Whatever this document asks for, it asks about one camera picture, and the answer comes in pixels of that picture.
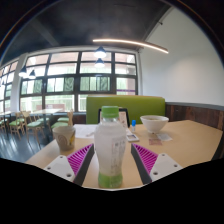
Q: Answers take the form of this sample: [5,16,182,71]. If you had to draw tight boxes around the long curved ceiling light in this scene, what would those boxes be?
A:
[92,38,170,55]

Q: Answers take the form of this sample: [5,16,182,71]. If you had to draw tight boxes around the green-capped clear drink bottle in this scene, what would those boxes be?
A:
[93,105,128,190]

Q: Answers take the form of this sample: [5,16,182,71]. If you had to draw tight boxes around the white ceramic bowl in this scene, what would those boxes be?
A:
[139,114,170,134]

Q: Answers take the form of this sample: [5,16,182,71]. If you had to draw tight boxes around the wooden chairs with green seats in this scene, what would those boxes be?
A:
[0,109,75,141]

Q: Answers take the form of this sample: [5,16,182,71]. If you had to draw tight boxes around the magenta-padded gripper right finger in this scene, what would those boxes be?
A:
[130,143,184,185]

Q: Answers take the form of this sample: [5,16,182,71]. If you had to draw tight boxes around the green upholstered bench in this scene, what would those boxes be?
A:
[85,95,166,125]

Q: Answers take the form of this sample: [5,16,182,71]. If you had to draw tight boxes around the small dark-edged card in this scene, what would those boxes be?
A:
[126,133,140,143]

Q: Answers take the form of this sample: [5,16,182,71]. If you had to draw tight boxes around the brown flat packet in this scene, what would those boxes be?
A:
[148,137,163,146]

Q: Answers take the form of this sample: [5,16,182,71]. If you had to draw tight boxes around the dark pendant ceiling lamps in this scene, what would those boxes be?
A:
[18,45,108,80]

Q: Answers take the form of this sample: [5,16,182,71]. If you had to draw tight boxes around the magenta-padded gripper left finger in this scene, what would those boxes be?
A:
[43,143,96,187]

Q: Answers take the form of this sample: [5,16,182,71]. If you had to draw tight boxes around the beige paper cup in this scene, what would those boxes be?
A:
[52,125,77,151]

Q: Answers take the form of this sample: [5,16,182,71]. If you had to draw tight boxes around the white paper sheet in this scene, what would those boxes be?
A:
[72,123,100,140]

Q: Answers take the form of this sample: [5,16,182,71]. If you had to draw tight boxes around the white napkin packet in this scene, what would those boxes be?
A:
[156,132,173,142]

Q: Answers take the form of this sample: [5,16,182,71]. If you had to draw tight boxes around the large dark-framed window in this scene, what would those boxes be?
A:
[0,50,139,114]

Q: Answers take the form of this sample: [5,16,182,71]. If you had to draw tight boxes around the wooden dining table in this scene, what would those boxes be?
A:
[29,108,63,141]

